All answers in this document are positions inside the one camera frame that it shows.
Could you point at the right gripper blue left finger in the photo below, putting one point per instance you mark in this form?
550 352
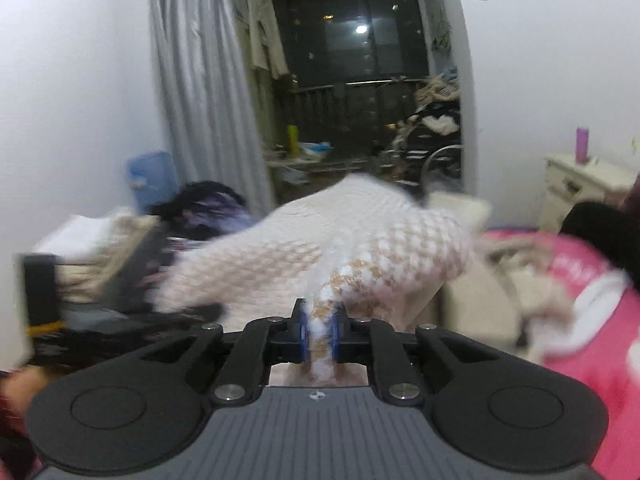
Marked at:
299 327

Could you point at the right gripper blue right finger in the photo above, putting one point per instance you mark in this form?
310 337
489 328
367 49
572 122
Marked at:
339 332

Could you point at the white beige checkered knit cardigan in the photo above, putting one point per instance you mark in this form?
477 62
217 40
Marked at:
363 243

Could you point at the stack of folded clothes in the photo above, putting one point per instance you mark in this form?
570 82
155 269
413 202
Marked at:
90 252

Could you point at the clothes pile on balcony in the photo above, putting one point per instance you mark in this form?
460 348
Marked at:
428 143

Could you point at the person's left hand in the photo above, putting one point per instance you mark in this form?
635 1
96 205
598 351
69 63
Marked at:
18 388

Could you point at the beige storage bag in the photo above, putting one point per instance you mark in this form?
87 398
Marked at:
507 284

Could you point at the blue plastic bin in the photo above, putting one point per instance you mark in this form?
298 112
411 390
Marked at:
152 178

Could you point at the green bottle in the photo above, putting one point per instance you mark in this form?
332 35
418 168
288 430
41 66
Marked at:
293 133

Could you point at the grey curtain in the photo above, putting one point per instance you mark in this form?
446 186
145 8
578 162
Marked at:
202 81

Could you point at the cream bedside cabinet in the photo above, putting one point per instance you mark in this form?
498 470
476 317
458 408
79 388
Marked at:
568 183

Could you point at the pink patterned bed sheet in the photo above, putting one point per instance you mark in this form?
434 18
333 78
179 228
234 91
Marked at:
600 344

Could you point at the hanging cream shirt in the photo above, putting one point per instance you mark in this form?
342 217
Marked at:
266 50

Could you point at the purple water bottle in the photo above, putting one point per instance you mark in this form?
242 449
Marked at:
582 146

